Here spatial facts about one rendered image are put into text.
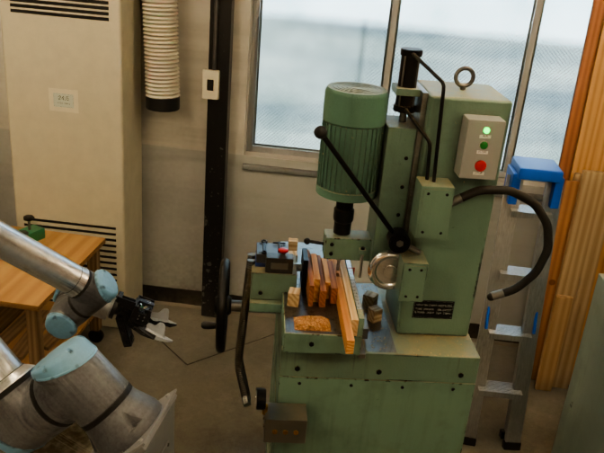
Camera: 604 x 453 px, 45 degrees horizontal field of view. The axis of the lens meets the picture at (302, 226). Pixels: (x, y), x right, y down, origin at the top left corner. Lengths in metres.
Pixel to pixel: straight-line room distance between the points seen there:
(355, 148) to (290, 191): 1.58
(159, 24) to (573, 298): 2.18
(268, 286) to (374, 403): 0.46
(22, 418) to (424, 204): 1.13
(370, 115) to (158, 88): 1.54
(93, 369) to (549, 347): 2.27
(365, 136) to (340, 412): 0.81
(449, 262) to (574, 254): 1.34
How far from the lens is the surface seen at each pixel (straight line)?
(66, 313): 2.15
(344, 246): 2.13
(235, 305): 2.23
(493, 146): 1.96
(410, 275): 2.01
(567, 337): 3.55
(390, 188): 2.04
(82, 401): 1.79
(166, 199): 3.66
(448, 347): 2.19
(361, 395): 2.17
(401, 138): 2.00
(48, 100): 3.38
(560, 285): 3.43
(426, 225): 1.96
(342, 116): 1.95
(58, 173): 3.46
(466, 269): 2.14
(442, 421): 2.27
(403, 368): 2.14
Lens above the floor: 1.91
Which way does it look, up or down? 23 degrees down
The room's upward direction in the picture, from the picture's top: 5 degrees clockwise
